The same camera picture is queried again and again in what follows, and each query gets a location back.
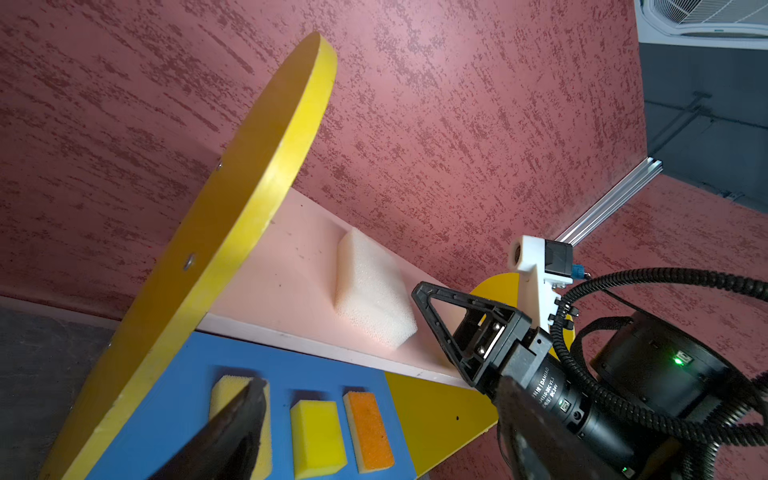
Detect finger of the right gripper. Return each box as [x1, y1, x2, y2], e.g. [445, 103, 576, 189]
[412, 282, 516, 372]

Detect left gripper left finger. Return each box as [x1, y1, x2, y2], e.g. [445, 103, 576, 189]
[151, 381, 266, 479]

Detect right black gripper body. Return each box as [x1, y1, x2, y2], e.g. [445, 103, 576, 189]
[446, 302, 641, 474]

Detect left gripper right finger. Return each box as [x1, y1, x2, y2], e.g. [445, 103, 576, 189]
[493, 377, 619, 480]

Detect long yellow sponge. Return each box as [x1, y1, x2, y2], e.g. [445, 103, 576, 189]
[209, 375, 273, 480]

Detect small yellow square sponge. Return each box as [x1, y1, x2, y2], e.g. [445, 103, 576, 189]
[290, 400, 348, 479]

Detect beige white sponge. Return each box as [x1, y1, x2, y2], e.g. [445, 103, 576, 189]
[334, 229, 418, 350]

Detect orange sponge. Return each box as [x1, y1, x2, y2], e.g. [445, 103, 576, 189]
[343, 391, 395, 474]

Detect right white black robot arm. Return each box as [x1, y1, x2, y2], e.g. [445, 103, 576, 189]
[412, 268, 767, 479]

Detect yellow shelf pink blue boards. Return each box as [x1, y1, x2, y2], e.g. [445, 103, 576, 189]
[37, 31, 577, 480]

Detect white ceiling air vent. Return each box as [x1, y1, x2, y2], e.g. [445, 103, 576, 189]
[634, 0, 767, 50]

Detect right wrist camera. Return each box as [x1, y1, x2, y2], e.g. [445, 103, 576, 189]
[508, 235, 586, 332]

